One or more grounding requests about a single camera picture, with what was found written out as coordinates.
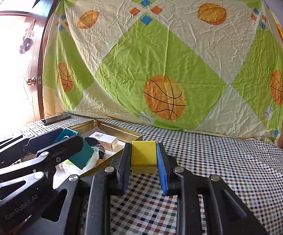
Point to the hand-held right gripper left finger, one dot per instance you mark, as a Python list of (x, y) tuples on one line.
[(124, 166)]

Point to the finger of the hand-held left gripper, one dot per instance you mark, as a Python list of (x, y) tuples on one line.
[(41, 139), (65, 146)]

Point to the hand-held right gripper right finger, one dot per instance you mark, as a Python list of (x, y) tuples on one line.
[(162, 171)]

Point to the green tissue packet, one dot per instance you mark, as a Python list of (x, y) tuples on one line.
[(69, 165)]

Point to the teal toy block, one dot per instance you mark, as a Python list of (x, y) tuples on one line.
[(82, 156)]

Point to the plain yellow toy block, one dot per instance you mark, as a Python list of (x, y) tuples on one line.
[(144, 155)]

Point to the white patterned box red label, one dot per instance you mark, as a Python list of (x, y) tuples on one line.
[(104, 139)]

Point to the gold tin box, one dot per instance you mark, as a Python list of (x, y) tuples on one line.
[(122, 129)]

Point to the dark smartphone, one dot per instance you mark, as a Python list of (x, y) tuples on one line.
[(55, 118)]

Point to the checkered tablecloth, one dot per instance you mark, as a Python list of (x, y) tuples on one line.
[(217, 151)]

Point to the brass door knob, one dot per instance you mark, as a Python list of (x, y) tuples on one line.
[(31, 81)]

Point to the wooden door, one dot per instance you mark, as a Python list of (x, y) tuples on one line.
[(39, 78)]

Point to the door ornament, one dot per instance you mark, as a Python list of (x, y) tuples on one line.
[(27, 39)]

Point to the basketball print bed sheet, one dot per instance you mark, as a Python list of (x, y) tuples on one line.
[(180, 53)]

